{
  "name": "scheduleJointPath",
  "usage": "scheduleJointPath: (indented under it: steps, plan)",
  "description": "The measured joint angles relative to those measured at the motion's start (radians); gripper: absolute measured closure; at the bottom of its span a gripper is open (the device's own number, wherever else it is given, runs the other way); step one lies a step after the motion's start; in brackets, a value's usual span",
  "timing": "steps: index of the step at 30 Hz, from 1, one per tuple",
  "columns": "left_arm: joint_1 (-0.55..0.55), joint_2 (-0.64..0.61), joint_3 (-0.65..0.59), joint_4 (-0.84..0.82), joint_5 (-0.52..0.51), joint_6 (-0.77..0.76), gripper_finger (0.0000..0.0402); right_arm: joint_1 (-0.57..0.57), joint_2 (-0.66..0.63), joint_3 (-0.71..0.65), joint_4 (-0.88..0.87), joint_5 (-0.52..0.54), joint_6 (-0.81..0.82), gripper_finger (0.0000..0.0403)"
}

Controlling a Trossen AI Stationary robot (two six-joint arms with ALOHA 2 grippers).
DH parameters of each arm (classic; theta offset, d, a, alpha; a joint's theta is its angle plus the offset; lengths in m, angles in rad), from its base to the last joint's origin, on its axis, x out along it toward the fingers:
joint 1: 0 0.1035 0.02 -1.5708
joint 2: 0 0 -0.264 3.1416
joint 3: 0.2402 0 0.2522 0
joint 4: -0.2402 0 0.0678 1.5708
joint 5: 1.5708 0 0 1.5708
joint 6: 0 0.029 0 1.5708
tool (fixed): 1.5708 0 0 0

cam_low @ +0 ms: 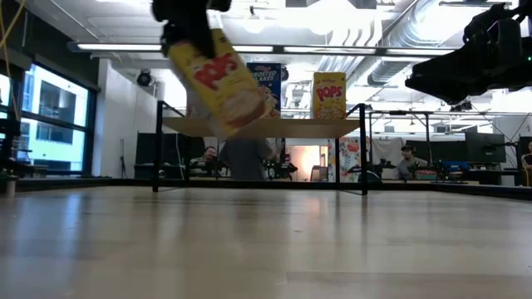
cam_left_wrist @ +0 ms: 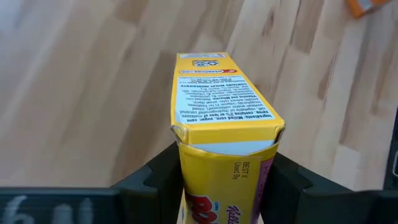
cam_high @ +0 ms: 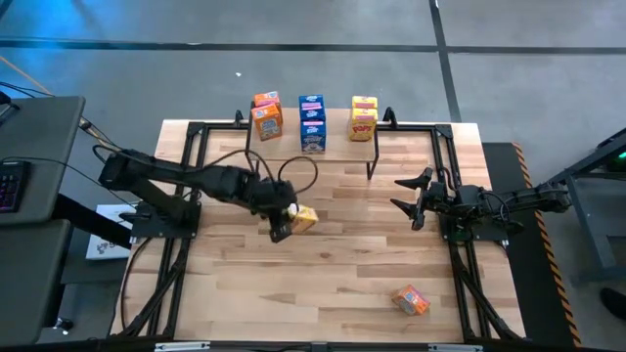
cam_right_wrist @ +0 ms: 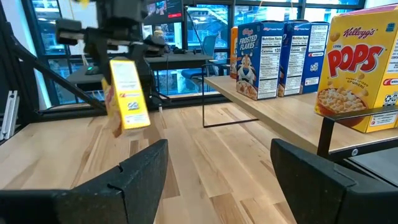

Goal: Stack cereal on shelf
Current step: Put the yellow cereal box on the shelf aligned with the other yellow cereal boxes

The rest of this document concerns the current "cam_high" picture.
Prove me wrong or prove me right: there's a green lit device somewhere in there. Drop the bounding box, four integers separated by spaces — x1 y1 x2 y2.
605 150 626 173

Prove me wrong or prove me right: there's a black hazard-striped floor mat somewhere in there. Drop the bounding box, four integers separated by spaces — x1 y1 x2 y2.
481 141 584 349

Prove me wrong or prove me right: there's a black desk device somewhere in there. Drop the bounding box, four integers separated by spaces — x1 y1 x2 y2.
0 90 22 126

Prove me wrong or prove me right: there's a white printed sheet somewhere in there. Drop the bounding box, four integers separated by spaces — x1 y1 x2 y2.
85 203 139 261

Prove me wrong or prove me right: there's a wooden shelf with black frame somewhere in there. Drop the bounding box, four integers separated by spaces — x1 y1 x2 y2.
246 100 381 181

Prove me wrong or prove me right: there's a black desk caster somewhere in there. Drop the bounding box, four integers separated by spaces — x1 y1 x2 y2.
52 316 75 336

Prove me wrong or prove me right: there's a dark metal stand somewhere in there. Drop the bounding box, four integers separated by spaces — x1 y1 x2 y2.
537 125 626 287

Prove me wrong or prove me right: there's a person's foot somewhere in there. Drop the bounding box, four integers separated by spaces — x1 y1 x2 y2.
600 286 626 322

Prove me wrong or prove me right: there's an orange Frosted Mini Wheats box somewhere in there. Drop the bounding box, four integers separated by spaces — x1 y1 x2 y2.
250 103 285 143
252 90 283 107
391 285 431 317

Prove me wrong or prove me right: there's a silver rail bracket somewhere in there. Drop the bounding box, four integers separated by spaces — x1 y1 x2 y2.
427 343 484 352
154 341 211 352

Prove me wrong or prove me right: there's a black floor tape strip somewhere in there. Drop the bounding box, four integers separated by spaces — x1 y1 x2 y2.
427 0 464 123
0 37 626 55

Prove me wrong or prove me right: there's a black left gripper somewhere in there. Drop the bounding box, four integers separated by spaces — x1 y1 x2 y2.
246 178 297 244

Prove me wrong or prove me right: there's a black backlit keyboard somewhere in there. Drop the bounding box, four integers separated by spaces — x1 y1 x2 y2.
0 159 31 214

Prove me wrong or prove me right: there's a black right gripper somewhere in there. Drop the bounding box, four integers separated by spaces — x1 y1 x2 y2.
389 165 449 232

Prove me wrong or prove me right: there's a blue Frosted Flakes box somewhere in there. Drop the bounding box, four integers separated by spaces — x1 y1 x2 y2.
298 107 327 123
299 119 328 154
298 94 326 110

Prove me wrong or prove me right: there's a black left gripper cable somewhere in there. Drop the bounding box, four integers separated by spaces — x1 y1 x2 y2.
214 149 320 196

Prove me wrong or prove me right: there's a grey desk top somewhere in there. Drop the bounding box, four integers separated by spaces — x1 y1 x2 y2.
0 95 87 227
0 218 74 347

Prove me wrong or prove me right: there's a yellow cable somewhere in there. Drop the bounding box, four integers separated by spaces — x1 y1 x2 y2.
0 54 126 151

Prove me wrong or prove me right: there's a black aluminium table frame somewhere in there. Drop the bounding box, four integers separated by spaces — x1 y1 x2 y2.
111 119 527 352

